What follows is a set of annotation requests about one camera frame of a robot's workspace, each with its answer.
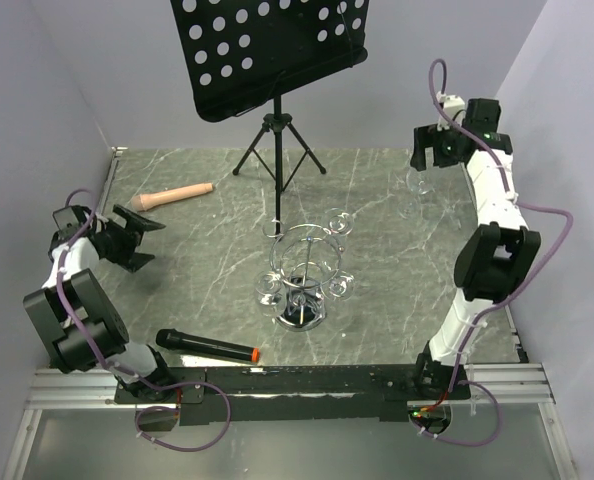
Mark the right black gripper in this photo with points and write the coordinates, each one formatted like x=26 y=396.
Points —
x=428 y=136

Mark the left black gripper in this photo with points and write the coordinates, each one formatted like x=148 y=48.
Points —
x=128 y=257

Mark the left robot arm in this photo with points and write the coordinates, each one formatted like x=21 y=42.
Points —
x=75 y=319

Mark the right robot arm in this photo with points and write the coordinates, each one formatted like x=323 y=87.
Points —
x=497 y=257

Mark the chrome wine glass rack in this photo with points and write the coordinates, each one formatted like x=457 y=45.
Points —
x=306 y=257

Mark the beige microphone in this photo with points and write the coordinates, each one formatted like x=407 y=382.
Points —
x=149 y=201

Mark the black microphone orange end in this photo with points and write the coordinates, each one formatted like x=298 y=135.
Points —
x=175 y=340

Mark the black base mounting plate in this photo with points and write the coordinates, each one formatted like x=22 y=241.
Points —
x=329 y=392

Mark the black perforated music stand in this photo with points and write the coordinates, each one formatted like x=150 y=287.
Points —
x=242 y=54

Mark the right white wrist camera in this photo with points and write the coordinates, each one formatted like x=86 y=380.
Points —
x=451 y=105

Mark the aluminium frame rail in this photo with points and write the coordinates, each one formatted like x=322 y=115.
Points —
x=206 y=260

